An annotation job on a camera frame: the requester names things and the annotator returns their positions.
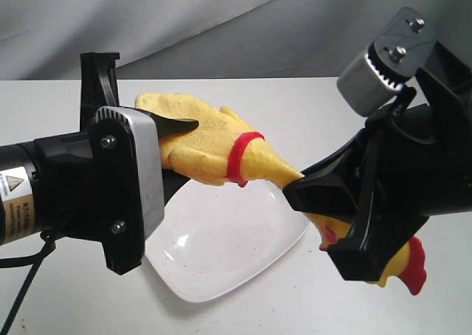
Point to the white square plate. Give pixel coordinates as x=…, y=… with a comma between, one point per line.
x=214, y=239

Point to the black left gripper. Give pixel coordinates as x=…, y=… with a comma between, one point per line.
x=105, y=184

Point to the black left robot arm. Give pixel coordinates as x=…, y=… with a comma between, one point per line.
x=21, y=196

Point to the yellow rubber chicken toy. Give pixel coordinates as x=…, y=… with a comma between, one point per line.
x=224, y=148

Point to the grey backdrop cloth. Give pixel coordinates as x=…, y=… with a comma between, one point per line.
x=189, y=39

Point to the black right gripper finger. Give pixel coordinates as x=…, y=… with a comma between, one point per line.
x=372, y=240
x=339, y=186

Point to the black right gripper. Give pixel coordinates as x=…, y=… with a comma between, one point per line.
x=408, y=85

